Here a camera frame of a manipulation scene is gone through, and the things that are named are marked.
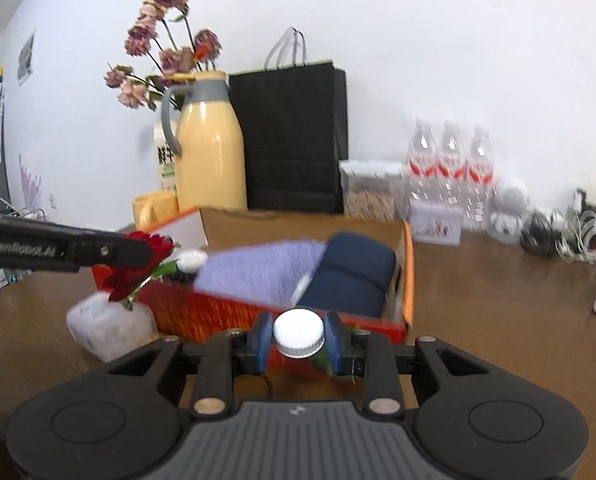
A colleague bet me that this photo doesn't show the tangle of cables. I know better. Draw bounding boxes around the tangle of cables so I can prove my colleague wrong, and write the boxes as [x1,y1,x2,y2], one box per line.
[520,207,596,264]

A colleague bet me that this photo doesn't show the clear plastic packet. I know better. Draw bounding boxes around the clear plastic packet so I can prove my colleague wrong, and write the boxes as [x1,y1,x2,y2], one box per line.
[66,292,158,364]

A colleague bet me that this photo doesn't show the yellow thermos jug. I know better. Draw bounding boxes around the yellow thermos jug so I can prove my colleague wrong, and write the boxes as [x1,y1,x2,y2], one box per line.
[160,70,249,211]

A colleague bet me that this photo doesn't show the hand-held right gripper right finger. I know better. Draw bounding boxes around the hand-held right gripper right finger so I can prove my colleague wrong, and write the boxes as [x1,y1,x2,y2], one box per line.
[325,311,489,417]

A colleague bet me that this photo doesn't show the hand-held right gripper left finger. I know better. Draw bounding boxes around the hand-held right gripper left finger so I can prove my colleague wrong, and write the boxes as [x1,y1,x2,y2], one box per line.
[106,311,274,419]

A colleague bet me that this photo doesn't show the white milk carton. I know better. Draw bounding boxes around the white milk carton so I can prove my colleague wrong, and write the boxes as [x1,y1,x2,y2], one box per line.
[153,122,180,194]

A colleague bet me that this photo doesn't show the red cardboard box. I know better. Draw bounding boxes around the red cardboard box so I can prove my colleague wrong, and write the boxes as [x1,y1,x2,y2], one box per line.
[91,205,415,346]

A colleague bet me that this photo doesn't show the white printed tin box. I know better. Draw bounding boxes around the white printed tin box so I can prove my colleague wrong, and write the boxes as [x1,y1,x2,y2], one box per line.
[408,200,464,245]

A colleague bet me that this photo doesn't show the purple wall sticker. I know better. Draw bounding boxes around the purple wall sticker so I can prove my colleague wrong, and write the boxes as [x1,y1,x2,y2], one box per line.
[17,154,44,212]

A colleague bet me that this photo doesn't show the yellow mug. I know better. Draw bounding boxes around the yellow mug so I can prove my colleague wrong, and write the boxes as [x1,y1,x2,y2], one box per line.
[131,190,180,231]

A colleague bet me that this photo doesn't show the purple woven cloth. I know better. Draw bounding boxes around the purple woven cloth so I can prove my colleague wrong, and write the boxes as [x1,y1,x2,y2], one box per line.
[195,240,329,307]

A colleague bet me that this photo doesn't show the red artificial flower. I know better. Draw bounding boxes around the red artificial flower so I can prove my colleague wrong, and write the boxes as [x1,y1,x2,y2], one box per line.
[100,231,180,311]

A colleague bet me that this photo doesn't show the red label water bottle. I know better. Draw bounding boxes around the red label water bottle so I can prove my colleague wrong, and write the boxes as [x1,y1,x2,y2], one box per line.
[437,120,468,207]
[406,118,439,202]
[465,125,497,222]

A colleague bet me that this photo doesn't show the dried pink flower bouquet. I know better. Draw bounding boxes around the dried pink flower bouquet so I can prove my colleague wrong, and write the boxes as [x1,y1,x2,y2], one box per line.
[103,0,223,111]

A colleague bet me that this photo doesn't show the wall picture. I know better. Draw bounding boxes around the wall picture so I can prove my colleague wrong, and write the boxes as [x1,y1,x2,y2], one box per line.
[16,32,37,87]

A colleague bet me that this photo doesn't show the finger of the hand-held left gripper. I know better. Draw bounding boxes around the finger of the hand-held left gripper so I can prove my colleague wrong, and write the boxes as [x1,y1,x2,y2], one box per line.
[80,231,152,269]

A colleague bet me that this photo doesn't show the white robot figure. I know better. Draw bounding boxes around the white robot figure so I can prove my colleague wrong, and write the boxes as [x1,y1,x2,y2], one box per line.
[487,175,532,246]

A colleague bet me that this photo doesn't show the clear container of nuts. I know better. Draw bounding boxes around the clear container of nuts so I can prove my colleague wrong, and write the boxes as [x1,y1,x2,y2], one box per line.
[338,158,404,222]

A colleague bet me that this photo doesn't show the navy blue pouch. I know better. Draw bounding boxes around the navy blue pouch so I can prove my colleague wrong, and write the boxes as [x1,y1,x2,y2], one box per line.
[295,232,398,319]

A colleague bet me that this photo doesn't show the small white round lid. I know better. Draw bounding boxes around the small white round lid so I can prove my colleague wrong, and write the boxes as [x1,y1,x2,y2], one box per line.
[177,249,209,274]

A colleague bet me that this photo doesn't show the white bottle cap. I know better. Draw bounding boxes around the white bottle cap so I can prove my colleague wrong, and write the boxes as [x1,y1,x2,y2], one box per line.
[272,309,340,374]

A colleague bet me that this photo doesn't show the black paper bag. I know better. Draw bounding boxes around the black paper bag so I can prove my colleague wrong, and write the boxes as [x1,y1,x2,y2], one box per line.
[227,27,350,215]

